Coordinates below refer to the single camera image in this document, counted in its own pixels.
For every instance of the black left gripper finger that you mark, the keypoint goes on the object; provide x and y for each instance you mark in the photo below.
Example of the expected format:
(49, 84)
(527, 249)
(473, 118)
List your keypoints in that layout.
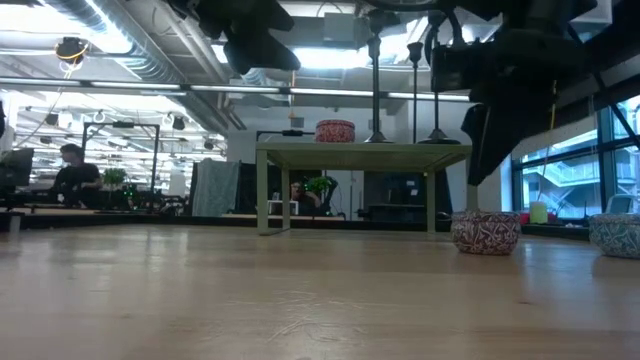
(260, 52)

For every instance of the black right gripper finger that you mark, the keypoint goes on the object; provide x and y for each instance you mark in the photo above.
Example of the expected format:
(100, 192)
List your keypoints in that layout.
(492, 135)

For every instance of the black metal candlestick holder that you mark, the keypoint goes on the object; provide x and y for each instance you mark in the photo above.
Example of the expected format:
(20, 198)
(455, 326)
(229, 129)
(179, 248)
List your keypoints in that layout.
(375, 100)
(415, 52)
(436, 115)

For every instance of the maroon patterned candle tin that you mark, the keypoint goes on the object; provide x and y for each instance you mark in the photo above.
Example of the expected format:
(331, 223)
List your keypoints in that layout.
(485, 232)

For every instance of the pink patterned candle tin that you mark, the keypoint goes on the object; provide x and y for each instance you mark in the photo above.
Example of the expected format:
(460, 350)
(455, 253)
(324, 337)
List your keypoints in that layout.
(335, 131)

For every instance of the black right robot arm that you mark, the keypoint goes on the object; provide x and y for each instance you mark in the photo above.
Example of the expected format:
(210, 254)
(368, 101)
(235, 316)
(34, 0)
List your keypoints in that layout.
(540, 12)

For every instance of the pale teal patterned candle tin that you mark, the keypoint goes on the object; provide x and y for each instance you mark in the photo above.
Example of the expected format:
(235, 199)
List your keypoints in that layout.
(617, 237)

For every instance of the red box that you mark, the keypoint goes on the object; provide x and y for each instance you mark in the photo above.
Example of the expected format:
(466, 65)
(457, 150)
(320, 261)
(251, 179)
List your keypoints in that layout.
(524, 218)

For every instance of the green translucent cup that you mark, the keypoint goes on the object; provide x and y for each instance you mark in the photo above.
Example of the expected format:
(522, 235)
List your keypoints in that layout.
(539, 214)

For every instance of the black track spotlight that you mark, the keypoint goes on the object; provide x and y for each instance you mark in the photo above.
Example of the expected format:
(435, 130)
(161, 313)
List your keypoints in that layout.
(178, 122)
(52, 119)

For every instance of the black cabinet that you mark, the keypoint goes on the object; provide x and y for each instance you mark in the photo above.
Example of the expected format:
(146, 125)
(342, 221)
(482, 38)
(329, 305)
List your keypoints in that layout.
(400, 200)

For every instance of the green perforated metal shelf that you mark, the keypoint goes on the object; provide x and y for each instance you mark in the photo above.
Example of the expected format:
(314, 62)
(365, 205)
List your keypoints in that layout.
(365, 155)

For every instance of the long ceiling light bar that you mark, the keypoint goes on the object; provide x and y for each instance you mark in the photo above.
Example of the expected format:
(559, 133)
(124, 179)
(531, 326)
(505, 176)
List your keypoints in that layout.
(135, 85)

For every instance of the leafy green office plant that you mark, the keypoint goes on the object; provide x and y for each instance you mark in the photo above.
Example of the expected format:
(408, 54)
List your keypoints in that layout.
(320, 184)

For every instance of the grey fabric panel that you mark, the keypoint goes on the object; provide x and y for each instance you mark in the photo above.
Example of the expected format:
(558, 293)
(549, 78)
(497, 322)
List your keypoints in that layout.
(215, 190)

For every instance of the white chair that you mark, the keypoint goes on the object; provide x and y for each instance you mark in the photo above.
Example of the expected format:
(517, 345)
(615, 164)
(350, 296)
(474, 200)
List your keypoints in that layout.
(622, 204)

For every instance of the black computer monitor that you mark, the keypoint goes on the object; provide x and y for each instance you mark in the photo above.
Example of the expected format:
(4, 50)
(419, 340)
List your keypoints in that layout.
(15, 167)

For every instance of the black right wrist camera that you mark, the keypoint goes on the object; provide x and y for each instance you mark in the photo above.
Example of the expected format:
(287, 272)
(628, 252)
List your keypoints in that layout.
(451, 67)

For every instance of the black overhead camera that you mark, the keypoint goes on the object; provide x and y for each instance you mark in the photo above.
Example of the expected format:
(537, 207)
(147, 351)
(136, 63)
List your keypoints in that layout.
(71, 50)

